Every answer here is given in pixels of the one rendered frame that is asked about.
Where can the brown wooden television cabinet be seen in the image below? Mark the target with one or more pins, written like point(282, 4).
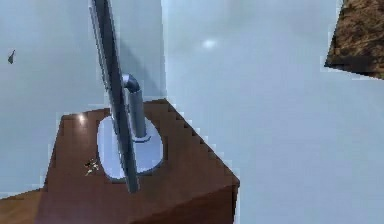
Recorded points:
point(186, 173)

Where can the grey flat television on stand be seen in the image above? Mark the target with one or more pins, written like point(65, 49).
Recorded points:
point(115, 90)

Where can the small dark and gold object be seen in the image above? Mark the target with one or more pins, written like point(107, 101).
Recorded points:
point(91, 166)

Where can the brown framed wall picture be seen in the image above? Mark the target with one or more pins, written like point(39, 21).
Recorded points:
point(361, 33)

